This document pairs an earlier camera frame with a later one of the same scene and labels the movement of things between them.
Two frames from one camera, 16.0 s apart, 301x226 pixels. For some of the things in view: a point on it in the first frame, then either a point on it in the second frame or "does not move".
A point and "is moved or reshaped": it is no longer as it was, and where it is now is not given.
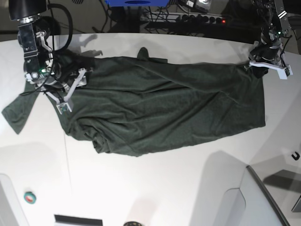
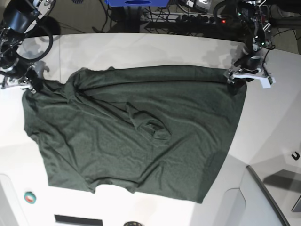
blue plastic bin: (116, 3) does not move
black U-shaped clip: (297, 157) does not move
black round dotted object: (132, 223) does not move
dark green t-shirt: (141, 105) is moved or reshaped
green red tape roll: (30, 197) does not move
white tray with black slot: (74, 220) does not move
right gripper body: (265, 55) → (248, 69)
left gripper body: (61, 94) → (25, 77)
